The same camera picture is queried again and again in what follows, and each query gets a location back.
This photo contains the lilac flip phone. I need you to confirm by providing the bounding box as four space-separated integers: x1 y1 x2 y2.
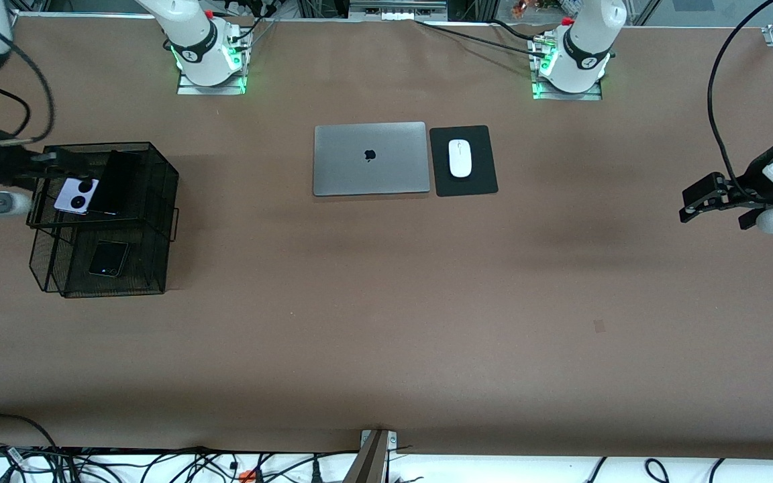
54 177 100 216

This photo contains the black slab phone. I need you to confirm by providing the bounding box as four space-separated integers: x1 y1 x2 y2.
88 150 144 217

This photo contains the black flip phone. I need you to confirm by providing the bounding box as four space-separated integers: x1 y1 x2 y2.
88 240 130 278

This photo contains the black mesh two-tier tray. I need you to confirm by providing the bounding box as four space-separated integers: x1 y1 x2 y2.
26 141 180 299

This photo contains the black mouse pad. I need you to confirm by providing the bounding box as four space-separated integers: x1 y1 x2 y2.
429 125 499 198

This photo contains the white computer mouse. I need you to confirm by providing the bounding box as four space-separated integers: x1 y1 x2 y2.
448 139 472 178

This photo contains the silver closed laptop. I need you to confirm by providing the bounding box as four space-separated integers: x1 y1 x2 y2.
313 121 431 197

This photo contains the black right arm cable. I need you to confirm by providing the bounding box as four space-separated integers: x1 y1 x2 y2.
0 10 57 145

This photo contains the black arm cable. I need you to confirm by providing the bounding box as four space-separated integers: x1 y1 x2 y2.
0 10 57 145
705 0 773 199

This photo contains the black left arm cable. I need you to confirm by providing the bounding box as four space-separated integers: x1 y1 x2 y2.
705 0 773 199

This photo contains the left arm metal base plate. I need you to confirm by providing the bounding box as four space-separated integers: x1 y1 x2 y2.
532 79 603 101

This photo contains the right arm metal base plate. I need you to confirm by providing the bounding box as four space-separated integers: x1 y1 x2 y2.
177 70 248 96

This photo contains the short black table cable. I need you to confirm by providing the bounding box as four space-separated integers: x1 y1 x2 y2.
489 19 550 44

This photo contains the black cable across table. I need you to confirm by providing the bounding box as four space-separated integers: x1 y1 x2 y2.
415 19 543 57

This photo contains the aluminium camera post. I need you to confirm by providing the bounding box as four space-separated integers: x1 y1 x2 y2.
345 429 398 483

